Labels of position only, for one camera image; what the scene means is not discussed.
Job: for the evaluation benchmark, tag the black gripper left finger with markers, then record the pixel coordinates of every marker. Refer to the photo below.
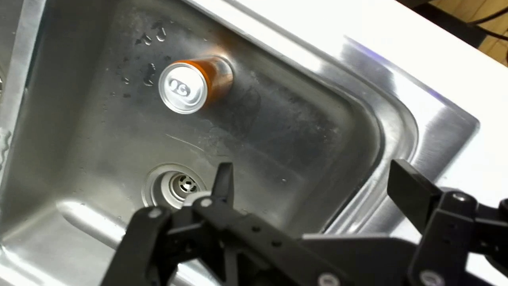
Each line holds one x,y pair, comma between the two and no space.
239,244

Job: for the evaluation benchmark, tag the orange Fanta can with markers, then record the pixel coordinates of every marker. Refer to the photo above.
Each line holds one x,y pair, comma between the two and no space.
184,88

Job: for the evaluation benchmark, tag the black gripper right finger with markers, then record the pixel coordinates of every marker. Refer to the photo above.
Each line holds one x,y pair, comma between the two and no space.
450,228

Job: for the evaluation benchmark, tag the metal sink drain strainer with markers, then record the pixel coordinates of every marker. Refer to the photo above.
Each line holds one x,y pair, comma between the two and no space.
176,185

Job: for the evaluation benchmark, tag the stainless steel double sink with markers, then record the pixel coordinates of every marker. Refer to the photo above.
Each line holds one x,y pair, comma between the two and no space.
296,132

